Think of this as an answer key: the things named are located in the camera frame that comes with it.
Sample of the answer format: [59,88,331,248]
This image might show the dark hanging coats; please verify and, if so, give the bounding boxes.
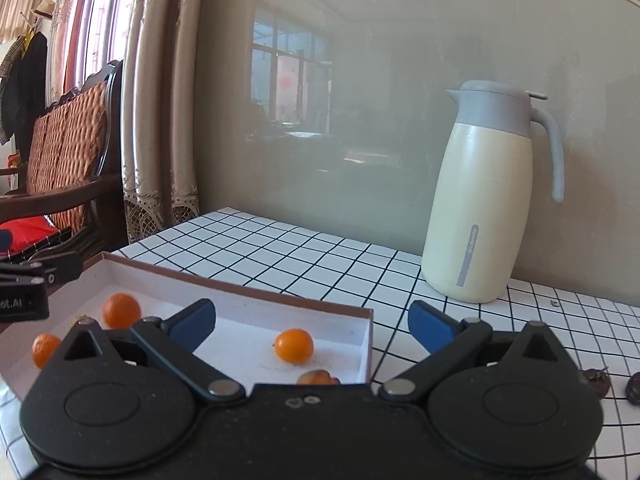
[0,29,49,147]

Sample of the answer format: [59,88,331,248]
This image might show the window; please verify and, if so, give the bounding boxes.
[64,0,132,92]

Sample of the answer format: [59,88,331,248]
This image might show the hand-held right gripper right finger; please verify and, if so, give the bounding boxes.
[378,300,577,403]

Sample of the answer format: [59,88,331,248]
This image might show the black grid white tablecloth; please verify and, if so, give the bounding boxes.
[0,206,640,480]

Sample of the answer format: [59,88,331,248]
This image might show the red cloth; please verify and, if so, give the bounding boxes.
[0,215,61,257]

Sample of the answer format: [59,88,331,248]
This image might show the cream thermos jug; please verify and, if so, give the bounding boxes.
[420,79,566,305]

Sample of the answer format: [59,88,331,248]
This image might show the wooden sofa with orange cushions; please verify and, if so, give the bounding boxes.
[0,59,125,267]

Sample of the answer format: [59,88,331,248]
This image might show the brown dried persimmon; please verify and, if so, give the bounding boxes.
[296,369,342,386]

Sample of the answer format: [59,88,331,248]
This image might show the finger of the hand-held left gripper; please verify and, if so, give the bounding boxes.
[0,252,85,289]

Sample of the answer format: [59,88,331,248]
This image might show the beige lace curtain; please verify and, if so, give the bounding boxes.
[121,0,207,245]

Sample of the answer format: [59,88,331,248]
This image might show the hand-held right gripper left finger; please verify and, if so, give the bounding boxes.
[61,298,247,404]

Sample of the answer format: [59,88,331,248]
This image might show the small orange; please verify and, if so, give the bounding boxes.
[102,293,143,330]
[31,332,64,370]
[272,328,315,364]

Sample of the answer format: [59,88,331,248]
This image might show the brown cardboard box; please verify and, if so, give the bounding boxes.
[0,252,375,402]

